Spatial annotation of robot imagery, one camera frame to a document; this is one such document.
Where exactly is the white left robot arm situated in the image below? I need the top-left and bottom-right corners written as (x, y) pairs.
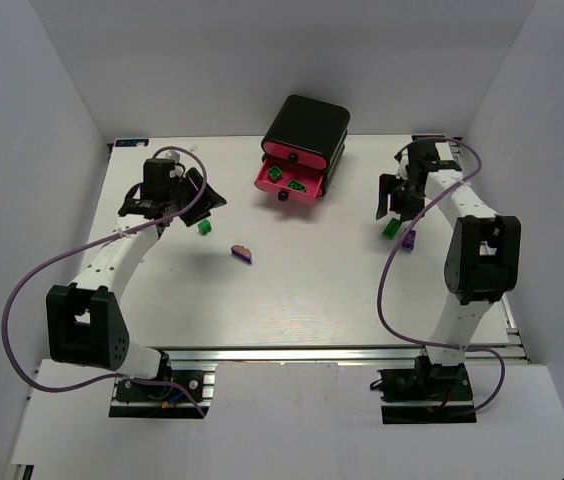
top-left (46, 157), bottom-right (226, 380)

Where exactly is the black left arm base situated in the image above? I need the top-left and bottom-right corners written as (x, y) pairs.
top-left (109, 362), bottom-right (216, 420)

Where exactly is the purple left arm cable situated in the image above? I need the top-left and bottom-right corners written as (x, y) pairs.
top-left (1, 145), bottom-right (209, 419)

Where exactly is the pink drawer with black knob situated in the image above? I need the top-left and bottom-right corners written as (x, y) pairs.
top-left (262, 141), bottom-right (328, 171)

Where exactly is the green sloped lego brick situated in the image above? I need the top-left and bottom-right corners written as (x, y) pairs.
top-left (287, 180), bottom-right (307, 193)

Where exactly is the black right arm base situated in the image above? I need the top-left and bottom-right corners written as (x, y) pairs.
top-left (369, 355), bottom-right (477, 425)

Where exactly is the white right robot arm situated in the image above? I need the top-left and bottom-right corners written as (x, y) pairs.
top-left (376, 136), bottom-right (521, 367)

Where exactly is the black drawer cabinet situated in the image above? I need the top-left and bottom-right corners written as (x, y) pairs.
top-left (261, 94), bottom-right (350, 199)

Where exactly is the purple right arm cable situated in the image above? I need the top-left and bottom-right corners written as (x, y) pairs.
top-left (377, 137), bottom-right (507, 414)

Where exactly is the aluminium front rail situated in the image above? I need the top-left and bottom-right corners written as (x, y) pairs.
top-left (51, 344), bottom-right (528, 366)

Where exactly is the blue label left corner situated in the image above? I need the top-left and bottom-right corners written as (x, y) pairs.
top-left (114, 138), bottom-right (149, 148)

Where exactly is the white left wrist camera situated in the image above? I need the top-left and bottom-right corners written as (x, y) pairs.
top-left (165, 149), bottom-right (186, 177)

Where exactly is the purple curved butterfly lego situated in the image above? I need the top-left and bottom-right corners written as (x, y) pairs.
top-left (231, 245), bottom-right (253, 264)

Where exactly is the purple butterfly lego brick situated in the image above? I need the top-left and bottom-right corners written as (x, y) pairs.
top-left (401, 230), bottom-right (417, 252)

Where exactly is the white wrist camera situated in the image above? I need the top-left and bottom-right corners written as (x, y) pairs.
top-left (394, 151), bottom-right (409, 180)
top-left (165, 149), bottom-right (186, 177)

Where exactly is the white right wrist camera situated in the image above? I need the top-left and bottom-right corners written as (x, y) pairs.
top-left (394, 151), bottom-right (409, 180)

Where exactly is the small green lego brick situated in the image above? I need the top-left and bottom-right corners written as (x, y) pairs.
top-left (198, 219), bottom-right (212, 235)

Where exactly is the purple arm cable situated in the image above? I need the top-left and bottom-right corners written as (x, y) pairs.
top-left (1, 145), bottom-right (209, 419)
top-left (377, 137), bottom-right (507, 414)

